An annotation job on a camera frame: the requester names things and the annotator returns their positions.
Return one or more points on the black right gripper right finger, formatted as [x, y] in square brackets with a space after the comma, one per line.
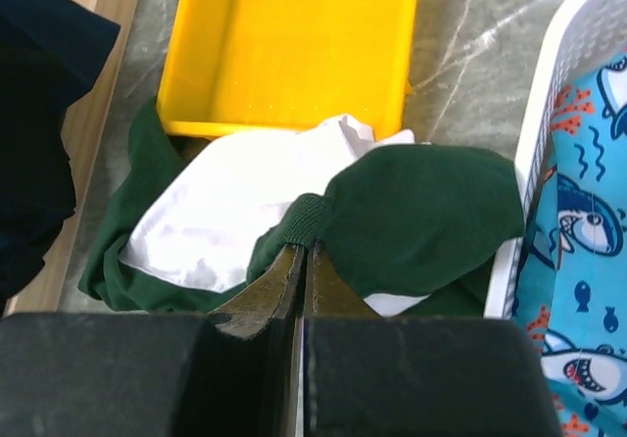
[367, 375]

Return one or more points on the dark navy t shirt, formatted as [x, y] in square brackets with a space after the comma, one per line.
[76, 39]

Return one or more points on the yellow plastic tray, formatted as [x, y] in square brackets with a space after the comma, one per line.
[235, 65]

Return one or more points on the blue shark print cloth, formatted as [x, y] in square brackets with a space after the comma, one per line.
[571, 292]

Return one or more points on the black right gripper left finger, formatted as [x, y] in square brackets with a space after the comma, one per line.
[232, 372]

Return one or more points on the black daisy t shirt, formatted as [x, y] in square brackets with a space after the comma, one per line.
[37, 192]

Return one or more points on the green and white t shirt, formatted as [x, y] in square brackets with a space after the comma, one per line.
[411, 228]

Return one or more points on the wooden clothes rack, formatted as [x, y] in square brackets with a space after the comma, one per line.
[82, 132]

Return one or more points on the white plastic basket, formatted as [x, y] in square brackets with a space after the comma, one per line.
[582, 36]

